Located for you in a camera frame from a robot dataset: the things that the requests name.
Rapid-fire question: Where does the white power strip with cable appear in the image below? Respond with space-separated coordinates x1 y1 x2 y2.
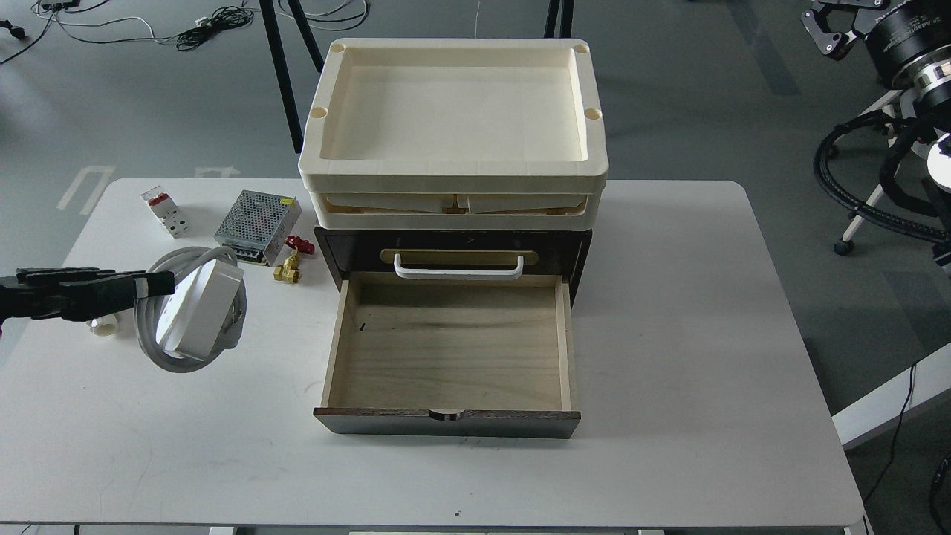
134 246 247 373

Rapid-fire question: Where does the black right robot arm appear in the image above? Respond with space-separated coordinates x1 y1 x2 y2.
801 1 950 272

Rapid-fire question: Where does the white rolling stand base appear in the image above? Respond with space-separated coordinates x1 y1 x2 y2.
833 89 915 256

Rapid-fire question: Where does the black tripod leg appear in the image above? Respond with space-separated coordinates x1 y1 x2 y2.
259 1 324 155
543 0 575 39

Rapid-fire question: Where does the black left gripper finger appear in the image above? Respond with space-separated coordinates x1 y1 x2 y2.
15 267 175 322

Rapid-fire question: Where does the black tripod leg right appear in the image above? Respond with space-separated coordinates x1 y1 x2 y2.
543 0 575 39

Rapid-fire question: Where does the white drawer handle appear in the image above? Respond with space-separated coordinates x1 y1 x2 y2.
393 253 525 281

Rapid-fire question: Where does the white circuit breaker red switch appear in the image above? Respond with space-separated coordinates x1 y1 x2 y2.
140 186 190 236

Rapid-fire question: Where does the cream lower stacked tray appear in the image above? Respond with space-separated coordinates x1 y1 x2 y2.
310 192 602 230

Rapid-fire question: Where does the cream plastic top tray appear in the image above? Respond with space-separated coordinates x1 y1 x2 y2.
298 38 609 195

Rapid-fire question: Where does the metal mesh power supply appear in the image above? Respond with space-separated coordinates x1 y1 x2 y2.
214 189 302 267

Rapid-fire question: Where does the brass valve red handle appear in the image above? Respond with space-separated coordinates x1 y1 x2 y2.
273 235 316 285

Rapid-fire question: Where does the black cable bundle on floor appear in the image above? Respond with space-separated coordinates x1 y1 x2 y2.
175 7 254 52

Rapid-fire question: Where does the black tripod leg left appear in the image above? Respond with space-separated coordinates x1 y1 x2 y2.
259 1 324 155

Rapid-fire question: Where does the open wooden drawer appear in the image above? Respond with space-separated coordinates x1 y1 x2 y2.
313 272 582 439

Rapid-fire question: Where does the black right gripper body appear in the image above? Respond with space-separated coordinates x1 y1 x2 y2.
863 1 950 84

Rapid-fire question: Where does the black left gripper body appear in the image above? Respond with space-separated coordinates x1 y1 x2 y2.
1 273 65 324

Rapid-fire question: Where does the white plastic pipe valve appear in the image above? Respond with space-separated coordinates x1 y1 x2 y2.
86 314 119 337

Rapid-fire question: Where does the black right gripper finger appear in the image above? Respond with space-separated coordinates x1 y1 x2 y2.
801 1 882 61

